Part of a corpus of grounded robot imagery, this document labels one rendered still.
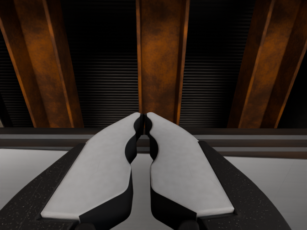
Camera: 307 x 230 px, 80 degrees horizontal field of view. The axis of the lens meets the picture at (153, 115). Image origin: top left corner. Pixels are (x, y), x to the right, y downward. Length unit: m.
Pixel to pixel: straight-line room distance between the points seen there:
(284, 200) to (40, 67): 0.47
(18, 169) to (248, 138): 0.30
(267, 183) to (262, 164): 0.04
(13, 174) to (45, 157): 0.05
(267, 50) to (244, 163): 0.24
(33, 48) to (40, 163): 0.23
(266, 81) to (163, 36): 0.23
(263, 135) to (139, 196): 0.19
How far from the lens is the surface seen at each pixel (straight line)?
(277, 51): 0.43
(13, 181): 0.31
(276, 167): 0.29
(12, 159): 0.28
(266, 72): 0.44
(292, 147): 0.30
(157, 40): 0.36
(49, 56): 0.41
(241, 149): 0.27
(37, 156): 0.26
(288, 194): 0.34
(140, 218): 0.32
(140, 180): 0.26
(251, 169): 0.27
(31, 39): 0.42
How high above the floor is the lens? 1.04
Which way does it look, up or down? 62 degrees down
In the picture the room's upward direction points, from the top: 178 degrees clockwise
